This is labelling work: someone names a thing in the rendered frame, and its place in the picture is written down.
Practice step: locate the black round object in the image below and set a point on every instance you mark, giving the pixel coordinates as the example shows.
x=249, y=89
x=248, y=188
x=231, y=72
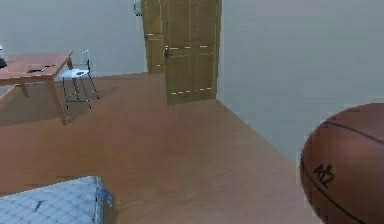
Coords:
x=2, y=63

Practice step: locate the black flat remote control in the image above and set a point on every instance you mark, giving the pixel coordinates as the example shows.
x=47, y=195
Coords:
x=34, y=70

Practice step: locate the bed with checked blue cover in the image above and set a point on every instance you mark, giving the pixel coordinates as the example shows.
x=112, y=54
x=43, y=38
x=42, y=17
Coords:
x=53, y=203

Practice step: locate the thin black pen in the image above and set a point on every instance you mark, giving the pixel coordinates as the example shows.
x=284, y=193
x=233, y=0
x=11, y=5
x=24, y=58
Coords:
x=49, y=66

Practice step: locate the white chair with black legs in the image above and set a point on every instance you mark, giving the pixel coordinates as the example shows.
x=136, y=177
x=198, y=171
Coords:
x=78, y=74

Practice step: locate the brown wooden dining table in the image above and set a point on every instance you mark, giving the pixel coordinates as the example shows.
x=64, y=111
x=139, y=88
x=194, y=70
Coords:
x=33, y=68

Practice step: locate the brown basketball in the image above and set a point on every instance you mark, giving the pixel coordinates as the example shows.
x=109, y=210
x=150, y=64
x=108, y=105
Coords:
x=346, y=166

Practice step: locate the small dark object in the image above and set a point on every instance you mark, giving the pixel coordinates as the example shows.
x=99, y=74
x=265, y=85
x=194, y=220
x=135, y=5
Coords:
x=80, y=72

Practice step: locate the brown wooden room door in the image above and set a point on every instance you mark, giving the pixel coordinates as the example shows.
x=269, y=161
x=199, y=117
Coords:
x=153, y=36
x=191, y=50

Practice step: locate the white wall switch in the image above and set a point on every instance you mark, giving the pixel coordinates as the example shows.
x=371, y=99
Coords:
x=137, y=8

